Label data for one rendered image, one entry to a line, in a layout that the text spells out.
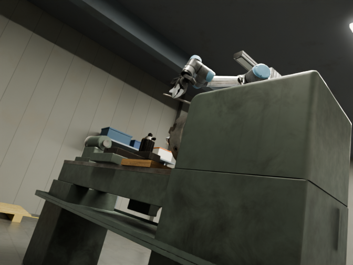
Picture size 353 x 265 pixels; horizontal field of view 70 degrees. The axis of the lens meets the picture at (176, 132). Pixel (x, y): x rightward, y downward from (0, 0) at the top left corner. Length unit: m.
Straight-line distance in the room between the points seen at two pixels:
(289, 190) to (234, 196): 0.19
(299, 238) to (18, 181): 4.89
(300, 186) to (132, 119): 5.39
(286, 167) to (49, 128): 4.87
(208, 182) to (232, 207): 0.15
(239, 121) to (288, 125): 0.20
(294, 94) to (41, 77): 5.00
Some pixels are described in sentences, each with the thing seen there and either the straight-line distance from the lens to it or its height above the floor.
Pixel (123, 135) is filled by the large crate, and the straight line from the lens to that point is 5.24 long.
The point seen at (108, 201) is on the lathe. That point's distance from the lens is 2.31.
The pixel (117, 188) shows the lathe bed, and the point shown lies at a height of 0.72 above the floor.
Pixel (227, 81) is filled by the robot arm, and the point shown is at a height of 1.61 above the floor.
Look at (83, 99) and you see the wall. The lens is 5.64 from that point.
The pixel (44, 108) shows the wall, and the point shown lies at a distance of 5.42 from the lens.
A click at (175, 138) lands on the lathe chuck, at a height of 1.04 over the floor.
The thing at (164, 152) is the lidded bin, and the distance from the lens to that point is 5.79.
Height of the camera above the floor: 0.69
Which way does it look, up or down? 16 degrees up
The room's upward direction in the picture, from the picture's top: 14 degrees clockwise
